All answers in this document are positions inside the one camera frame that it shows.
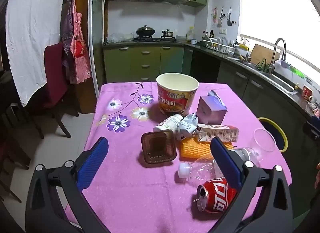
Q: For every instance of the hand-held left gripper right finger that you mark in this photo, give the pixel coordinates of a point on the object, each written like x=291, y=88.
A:
x=226, y=163

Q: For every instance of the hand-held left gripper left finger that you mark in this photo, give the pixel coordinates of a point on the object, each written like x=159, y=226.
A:
x=93, y=163

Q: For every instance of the clear plastic bottle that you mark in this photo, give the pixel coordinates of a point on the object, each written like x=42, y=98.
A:
x=200, y=168

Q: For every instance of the red and white drink carton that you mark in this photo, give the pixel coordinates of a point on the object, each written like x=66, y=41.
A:
x=220, y=133

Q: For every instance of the yellow rimmed trash bin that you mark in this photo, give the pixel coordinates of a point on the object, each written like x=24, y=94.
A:
x=283, y=135

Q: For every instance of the red soda can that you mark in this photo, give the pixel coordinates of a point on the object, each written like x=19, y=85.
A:
x=217, y=195

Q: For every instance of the orange mesh cloth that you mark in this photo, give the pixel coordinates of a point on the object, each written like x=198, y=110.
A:
x=192, y=151

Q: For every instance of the clear plastic cup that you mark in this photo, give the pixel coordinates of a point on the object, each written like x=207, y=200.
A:
x=263, y=139

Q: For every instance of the purple cardboard box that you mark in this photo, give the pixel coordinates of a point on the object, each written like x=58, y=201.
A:
x=210, y=113

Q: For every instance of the silver snack bag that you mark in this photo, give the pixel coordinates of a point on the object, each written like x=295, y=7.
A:
x=187, y=125

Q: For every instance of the brown plastic tray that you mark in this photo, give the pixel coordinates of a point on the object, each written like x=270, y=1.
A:
x=157, y=148

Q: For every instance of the instant noodle paper bowl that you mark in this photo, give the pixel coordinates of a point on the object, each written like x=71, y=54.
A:
x=175, y=100

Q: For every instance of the red paper cup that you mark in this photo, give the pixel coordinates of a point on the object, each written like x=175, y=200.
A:
x=306, y=91

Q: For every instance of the pink floral tablecloth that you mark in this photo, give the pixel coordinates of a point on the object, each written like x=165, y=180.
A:
x=125, y=198

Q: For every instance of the dark lower cabinets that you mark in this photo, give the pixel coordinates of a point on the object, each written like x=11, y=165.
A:
x=270, y=98

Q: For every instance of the green plastic container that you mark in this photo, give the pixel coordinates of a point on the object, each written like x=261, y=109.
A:
x=297, y=72

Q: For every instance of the steel kitchen sink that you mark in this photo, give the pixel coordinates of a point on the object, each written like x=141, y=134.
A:
x=280, y=80

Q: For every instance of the purple plastic bowl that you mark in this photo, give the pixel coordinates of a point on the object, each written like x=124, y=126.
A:
x=282, y=64

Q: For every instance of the green leafy vegetables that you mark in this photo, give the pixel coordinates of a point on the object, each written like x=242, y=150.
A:
x=263, y=65

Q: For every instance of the tall steel faucet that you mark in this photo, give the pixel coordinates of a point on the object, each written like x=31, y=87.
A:
x=275, y=52

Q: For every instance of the dark wooden chair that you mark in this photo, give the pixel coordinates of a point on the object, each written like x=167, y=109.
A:
x=12, y=128

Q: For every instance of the wooden cutting board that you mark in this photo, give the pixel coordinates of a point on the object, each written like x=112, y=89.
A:
x=262, y=54

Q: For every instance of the red covered chair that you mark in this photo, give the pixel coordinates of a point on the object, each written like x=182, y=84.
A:
x=55, y=72

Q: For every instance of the small steel faucet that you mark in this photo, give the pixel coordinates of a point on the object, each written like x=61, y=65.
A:
x=247, y=50

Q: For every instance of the green lower cabinets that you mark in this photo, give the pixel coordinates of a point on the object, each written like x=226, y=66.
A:
x=120, y=62

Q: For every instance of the pink checked apron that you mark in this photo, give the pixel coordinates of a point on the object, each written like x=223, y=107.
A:
x=77, y=55

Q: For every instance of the dish rack with dishes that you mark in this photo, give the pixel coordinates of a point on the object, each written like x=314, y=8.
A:
x=218, y=45

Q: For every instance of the clear plastic bag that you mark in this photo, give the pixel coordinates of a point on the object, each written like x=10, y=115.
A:
x=120, y=37

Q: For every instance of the plastic oil jug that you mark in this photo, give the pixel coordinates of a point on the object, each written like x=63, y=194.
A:
x=190, y=34

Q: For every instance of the hanging spatulas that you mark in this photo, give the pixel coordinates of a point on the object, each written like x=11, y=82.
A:
x=229, y=20

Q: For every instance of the gas stove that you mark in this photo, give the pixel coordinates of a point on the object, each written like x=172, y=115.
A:
x=155, y=39

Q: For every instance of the black wok with lid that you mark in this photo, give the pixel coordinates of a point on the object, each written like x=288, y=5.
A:
x=145, y=31

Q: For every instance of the steel cooking pot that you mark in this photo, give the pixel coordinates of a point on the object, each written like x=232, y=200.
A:
x=168, y=33

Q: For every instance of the white hanging sheet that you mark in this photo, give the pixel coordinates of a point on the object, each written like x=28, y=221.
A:
x=30, y=35

